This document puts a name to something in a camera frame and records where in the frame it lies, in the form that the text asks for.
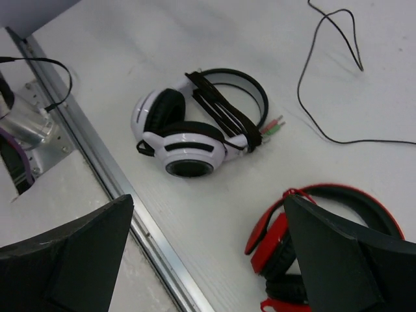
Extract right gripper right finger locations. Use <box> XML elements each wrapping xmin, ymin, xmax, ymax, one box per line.
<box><xmin>284</xmin><ymin>196</ymin><xmax>415</xmax><ymax>311</ymax></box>

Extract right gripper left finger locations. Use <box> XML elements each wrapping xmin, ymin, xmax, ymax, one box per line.
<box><xmin>1</xmin><ymin>195</ymin><xmax>134</xmax><ymax>311</ymax></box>

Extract thin black headphone cable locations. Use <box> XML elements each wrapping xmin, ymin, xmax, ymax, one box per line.
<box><xmin>297</xmin><ymin>0</ymin><xmax>416</xmax><ymax>146</ymax></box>

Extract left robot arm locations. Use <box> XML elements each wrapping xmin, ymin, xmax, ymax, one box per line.
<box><xmin>1</xmin><ymin>74</ymin><xmax>73</xmax><ymax>150</ymax></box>

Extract red black headphones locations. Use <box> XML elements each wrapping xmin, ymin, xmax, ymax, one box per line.
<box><xmin>244</xmin><ymin>183</ymin><xmax>405</xmax><ymax>312</ymax></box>

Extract white black headphones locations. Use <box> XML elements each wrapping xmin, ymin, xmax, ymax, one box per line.
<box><xmin>131</xmin><ymin>68</ymin><xmax>284</xmax><ymax>178</ymax></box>

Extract aluminium table edge rail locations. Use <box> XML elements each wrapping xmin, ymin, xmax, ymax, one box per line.
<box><xmin>5</xmin><ymin>27</ymin><xmax>215</xmax><ymax>312</ymax></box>

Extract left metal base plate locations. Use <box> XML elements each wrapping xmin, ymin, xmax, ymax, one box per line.
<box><xmin>2</xmin><ymin>81</ymin><xmax>75</xmax><ymax>179</ymax></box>

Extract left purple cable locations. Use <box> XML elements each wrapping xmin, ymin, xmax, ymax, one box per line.
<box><xmin>0</xmin><ymin>128</ymin><xmax>35</xmax><ymax>186</ymax></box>

